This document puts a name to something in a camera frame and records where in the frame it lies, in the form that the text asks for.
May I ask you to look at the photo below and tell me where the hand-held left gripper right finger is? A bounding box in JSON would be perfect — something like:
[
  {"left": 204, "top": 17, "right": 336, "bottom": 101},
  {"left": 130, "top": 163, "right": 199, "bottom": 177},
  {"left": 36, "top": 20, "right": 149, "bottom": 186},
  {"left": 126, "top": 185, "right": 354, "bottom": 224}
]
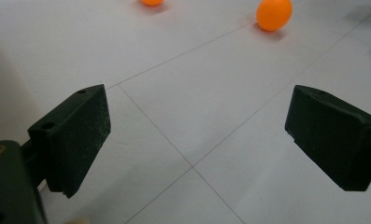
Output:
[{"left": 284, "top": 84, "right": 371, "bottom": 192}]

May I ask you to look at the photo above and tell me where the orange ping-pong ball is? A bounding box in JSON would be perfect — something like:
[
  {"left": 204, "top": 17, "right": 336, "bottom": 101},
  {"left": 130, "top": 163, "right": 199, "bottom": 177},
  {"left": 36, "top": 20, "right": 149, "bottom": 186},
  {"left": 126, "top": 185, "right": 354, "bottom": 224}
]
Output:
[
  {"left": 140, "top": 0, "right": 164, "bottom": 7},
  {"left": 255, "top": 0, "right": 293, "bottom": 33}
]

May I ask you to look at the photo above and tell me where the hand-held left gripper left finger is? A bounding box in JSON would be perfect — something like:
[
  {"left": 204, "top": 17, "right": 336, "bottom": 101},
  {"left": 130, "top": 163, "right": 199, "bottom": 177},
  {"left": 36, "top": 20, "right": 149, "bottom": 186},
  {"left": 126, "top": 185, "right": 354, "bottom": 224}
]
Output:
[{"left": 21, "top": 83, "right": 112, "bottom": 200}]

